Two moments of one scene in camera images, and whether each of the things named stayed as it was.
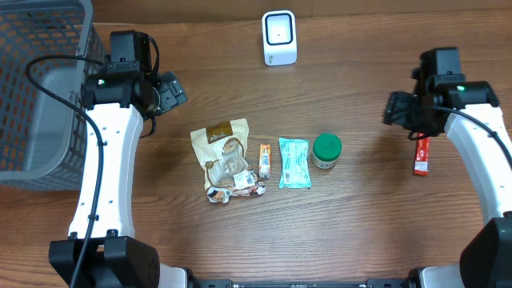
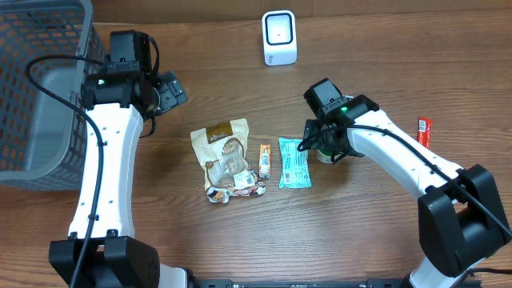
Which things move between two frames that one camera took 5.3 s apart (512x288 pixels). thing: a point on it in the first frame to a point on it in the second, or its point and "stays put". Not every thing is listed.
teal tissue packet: [295, 171] stays put
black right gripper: [396, 107] to [334, 145]
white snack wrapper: [220, 151] stays put
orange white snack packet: [265, 161] stays put
